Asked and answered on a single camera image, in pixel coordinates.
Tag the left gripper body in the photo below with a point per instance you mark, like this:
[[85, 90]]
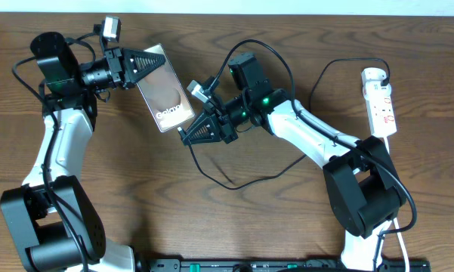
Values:
[[115, 68]]

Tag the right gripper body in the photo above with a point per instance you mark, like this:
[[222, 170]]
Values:
[[236, 115]]

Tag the Galaxy smartphone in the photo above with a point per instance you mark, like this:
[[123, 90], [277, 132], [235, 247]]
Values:
[[164, 95]]

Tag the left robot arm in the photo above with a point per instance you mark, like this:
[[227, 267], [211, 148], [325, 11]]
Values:
[[52, 222]]

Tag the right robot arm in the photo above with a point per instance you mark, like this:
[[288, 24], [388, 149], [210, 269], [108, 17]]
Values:
[[365, 192]]

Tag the white charger adapter plug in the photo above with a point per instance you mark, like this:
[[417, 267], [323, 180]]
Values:
[[374, 74]]

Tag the white power strip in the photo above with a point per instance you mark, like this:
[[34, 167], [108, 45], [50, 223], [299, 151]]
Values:
[[379, 108]]

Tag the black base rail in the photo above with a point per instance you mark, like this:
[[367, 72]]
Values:
[[268, 265]]

